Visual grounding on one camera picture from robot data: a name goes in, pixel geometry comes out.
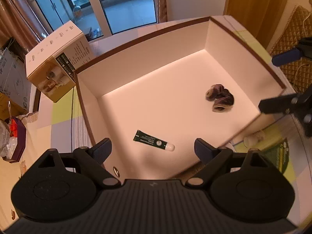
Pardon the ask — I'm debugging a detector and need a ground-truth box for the dark purple hair scrunchie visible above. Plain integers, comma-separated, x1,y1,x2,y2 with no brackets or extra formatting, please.
205,84,235,113

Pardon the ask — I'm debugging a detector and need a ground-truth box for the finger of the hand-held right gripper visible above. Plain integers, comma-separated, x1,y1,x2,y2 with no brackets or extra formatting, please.
258,85,312,138
272,38,312,66

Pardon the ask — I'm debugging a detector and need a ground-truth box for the small clear jar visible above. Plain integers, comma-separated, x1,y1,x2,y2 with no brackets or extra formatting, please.
243,130,266,148

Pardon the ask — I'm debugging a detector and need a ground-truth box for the grey printed carton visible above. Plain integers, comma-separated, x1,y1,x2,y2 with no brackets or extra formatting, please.
0,46,32,110

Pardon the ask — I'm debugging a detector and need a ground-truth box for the beige printed product box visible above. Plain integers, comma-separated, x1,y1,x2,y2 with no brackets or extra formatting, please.
25,20,97,103

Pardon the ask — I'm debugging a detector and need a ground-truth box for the white cable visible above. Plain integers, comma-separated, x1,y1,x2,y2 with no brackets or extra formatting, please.
291,12,312,88

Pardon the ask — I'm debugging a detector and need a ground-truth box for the large brown cardboard box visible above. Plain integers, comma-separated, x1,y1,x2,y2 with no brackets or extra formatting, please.
73,15,286,179

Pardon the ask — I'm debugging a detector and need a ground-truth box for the sliding glass door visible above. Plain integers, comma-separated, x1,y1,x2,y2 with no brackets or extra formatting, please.
26,0,159,36

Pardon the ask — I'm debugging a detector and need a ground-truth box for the dark green tube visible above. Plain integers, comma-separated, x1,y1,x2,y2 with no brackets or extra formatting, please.
133,130,175,152

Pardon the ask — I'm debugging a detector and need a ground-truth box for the brown curtain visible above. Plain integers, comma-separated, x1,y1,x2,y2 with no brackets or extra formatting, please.
0,0,54,51

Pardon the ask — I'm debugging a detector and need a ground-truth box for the green printed packet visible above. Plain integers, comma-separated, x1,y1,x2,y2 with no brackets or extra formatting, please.
262,138,292,176

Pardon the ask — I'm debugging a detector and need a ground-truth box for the thin black cable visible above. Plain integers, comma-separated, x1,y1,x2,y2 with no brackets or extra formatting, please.
69,71,75,149

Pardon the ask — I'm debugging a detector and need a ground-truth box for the golden quilted chair cushion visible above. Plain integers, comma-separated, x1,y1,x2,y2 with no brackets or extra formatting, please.
268,5,312,93

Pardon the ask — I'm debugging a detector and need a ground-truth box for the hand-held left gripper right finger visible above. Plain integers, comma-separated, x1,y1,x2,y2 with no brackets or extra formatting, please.
185,138,277,190

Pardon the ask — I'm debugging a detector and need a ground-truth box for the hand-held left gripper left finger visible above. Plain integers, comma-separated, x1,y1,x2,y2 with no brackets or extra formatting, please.
36,138,121,190

